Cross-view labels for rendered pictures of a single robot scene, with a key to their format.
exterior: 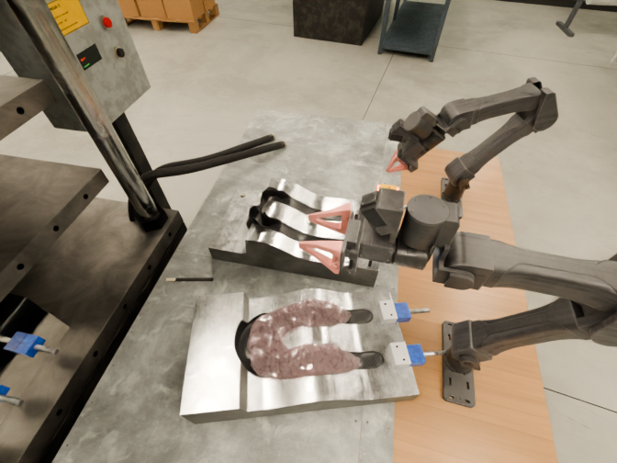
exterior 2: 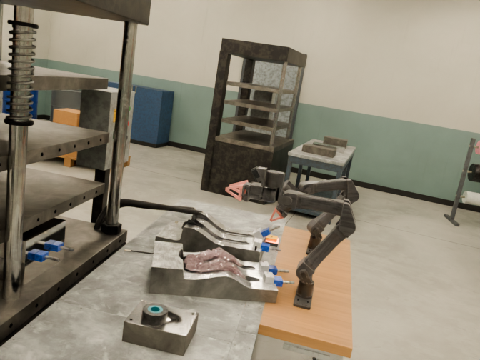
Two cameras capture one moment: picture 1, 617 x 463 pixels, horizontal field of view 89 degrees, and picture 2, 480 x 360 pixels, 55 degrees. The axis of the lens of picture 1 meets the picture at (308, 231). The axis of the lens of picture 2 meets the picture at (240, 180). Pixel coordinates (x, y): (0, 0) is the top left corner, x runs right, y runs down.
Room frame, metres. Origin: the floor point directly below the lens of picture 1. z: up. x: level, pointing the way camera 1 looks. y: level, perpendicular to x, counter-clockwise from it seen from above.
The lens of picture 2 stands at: (-1.49, 0.08, 1.66)
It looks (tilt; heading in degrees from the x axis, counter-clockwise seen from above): 13 degrees down; 356
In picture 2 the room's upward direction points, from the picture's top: 9 degrees clockwise
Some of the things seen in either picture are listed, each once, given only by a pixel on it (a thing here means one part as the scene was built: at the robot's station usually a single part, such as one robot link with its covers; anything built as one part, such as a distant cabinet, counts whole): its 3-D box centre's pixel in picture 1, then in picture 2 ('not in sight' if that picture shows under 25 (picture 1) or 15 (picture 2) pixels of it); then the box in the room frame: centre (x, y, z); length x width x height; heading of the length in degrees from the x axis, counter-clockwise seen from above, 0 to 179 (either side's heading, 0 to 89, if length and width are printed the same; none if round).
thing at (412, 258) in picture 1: (410, 247); (270, 193); (0.30, -0.16, 1.21); 0.07 x 0.06 x 0.07; 75
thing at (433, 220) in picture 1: (440, 240); (279, 186); (0.29, -0.20, 1.24); 0.12 x 0.09 x 0.12; 75
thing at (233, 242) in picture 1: (299, 226); (213, 236); (0.63, 0.03, 0.87); 0.50 x 0.26 x 0.14; 78
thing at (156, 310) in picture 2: not in sight; (154, 313); (-0.18, 0.20, 0.89); 0.08 x 0.08 x 0.04
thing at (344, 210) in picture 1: (332, 227); (239, 188); (0.35, -0.04, 1.20); 0.09 x 0.07 x 0.07; 75
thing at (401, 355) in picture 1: (417, 355); (278, 281); (0.25, -0.26, 0.85); 0.13 x 0.05 x 0.05; 96
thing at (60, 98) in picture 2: not in sight; (66, 113); (7.14, 2.87, 0.44); 0.59 x 0.59 x 0.88
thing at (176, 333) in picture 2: not in sight; (161, 326); (-0.16, 0.17, 0.83); 0.20 x 0.15 x 0.07; 78
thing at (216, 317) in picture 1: (301, 345); (213, 271); (0.27, 0.02, 0.85); 0.50 x 0.26 x 0.11; 96
